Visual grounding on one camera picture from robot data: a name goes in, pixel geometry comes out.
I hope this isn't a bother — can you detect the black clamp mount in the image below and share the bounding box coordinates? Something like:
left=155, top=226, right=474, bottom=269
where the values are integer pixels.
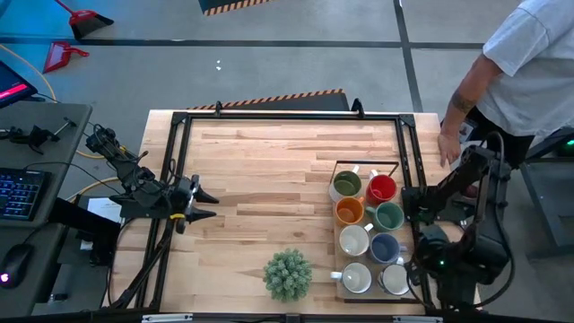
left=0, top=117, right=77, bottom=156

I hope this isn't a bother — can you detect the person's ID badge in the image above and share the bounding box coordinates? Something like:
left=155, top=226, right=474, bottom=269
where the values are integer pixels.
left=457, top=119, right=477, bottom=144

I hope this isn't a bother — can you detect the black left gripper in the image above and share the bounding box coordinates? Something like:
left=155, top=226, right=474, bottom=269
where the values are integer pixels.
left=168, top=173, right=221, bottom=225

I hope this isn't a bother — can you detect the red broom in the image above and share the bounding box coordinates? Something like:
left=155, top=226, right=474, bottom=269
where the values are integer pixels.
left=53, top=0, right=115, bottom=39

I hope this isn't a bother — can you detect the person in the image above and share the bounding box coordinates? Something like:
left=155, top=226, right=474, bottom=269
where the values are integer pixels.
left=437, top=0, right=574, bottom=170

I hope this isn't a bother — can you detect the backlit keyboard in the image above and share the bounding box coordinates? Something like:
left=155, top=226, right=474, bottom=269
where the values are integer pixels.
left=0, top=167, right=51, bottom=222

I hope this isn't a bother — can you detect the lavender mug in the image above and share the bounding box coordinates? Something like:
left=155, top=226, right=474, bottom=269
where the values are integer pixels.
left=369, top=231, right=408, bottom=265

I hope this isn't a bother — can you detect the grey desk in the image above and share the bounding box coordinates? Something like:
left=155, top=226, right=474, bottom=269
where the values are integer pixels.
left=0, top=100, right=93, bottom=318

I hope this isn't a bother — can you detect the hazard striped black mat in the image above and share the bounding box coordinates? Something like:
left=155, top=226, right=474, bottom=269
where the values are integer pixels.
left=186, top=88, right=351, bottom=112
left=198, top=0, right=274, bottom=17

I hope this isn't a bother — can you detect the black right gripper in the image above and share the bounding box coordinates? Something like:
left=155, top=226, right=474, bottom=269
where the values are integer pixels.
left=405, top=223, right=454, bottom=284

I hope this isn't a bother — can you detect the orange mug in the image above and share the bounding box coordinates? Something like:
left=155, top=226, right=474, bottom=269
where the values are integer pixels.
left=334, top=196, right=366, bottom=226

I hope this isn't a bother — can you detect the white paper sheet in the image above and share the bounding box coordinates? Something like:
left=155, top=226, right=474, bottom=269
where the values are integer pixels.
left=86, top=196, right=125, bottom=224

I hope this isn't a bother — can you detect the black computer mouse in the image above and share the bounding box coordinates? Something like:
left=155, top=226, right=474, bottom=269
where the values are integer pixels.
left=0, top=243, right=35, bottom=290

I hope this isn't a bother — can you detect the succulent in grey patterned pot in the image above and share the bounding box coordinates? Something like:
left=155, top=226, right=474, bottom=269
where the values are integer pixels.
left=262, top=249, right=314, bottom=303

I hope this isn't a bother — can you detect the yellow cable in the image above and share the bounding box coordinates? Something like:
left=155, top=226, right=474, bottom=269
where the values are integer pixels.
left=0, top=43, right=122, bottom=203

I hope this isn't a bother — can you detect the black equipment box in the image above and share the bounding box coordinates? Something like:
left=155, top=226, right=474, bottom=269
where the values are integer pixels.
left=47, top=196, right=122, bottom=266

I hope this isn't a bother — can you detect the blue floral white mug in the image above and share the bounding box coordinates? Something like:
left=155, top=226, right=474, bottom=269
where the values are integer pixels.
left=377, top=258, right=412, bottom=297
left=330, top=262, right=373, bottom=295

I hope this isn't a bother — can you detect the wooden shelf black metal frame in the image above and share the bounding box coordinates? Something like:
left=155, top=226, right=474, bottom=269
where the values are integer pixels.
left=329, top=159, right=422, bottom=304

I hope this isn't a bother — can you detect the black monitor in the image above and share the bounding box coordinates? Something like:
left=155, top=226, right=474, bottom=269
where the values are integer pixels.
left=0, top=60, right=39, bottom=109

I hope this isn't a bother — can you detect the silver table bracket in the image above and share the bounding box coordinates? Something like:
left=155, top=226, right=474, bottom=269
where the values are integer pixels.
left=393, top=315, right=444, bottom=323
left=141, top=313, right=194, bottom=323

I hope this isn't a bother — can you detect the red dustpan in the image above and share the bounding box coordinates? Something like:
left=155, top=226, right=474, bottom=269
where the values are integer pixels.
left=42, top=40, right=91, bottom=74

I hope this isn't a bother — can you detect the red mug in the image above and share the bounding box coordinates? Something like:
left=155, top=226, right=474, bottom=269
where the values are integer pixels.
left=365, top=169, right=399, bottom=206

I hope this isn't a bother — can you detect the black metal stand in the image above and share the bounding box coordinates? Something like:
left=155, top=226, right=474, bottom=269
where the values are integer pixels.
left=515, top=127, right=574, bottom=261

